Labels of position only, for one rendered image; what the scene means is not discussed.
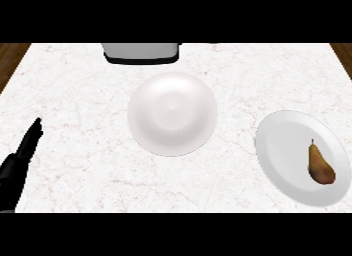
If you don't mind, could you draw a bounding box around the white deep plate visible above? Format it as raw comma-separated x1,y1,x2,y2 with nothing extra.
127,71,220,158

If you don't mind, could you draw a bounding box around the brown pear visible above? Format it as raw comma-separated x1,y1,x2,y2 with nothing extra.
308,138,338,186

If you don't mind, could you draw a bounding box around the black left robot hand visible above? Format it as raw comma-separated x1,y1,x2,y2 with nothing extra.
0,117,45,214

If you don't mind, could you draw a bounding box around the grey appliance with black base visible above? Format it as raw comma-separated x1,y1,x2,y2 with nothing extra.
101,42,184,66

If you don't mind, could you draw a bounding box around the white flat plate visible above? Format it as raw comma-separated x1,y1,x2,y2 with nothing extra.
255,109,352,208

